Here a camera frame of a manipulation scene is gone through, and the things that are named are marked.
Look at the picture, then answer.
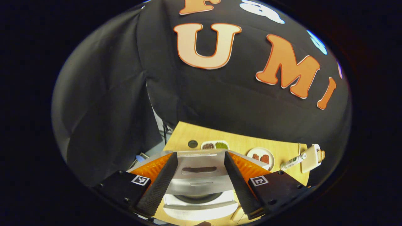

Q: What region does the white bottle green label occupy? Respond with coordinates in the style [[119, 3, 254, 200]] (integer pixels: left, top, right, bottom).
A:
[[280, 153, 307, 171]]

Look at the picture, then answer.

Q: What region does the white rice cooker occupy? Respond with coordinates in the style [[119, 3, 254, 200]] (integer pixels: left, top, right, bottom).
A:
[[128, 150, 273, 222]]

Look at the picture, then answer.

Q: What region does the black power cable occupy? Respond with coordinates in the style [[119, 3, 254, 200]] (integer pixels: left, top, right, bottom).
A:
[[161, 123, 170, 145]]

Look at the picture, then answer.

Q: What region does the cream rectangular container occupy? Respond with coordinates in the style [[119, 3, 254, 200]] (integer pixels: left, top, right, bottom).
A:
[[231, 207, 248, 225]]

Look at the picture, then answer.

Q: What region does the white divided sauce dish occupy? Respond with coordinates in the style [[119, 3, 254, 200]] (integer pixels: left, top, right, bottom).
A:
[[201, 140, 230, 150]]

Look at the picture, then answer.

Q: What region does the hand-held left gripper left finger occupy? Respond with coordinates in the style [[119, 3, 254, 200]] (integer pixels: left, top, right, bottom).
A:
[[92, 152, 179, 218]]

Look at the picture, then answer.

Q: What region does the white round plate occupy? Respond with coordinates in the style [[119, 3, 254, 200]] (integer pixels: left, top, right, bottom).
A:
[[247, 147, 275, 171]]

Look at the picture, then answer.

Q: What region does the white toaster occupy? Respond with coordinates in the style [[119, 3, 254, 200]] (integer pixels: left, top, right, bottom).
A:
[[300, 144, 324, 174]]

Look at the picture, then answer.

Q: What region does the black backdrop cloth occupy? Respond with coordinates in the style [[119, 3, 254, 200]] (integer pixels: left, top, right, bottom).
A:
[[51, 0, 352, 189]]

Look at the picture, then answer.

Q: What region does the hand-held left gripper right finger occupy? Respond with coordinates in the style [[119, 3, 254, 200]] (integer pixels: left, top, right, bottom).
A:
[[224, 151, 311, 220]]

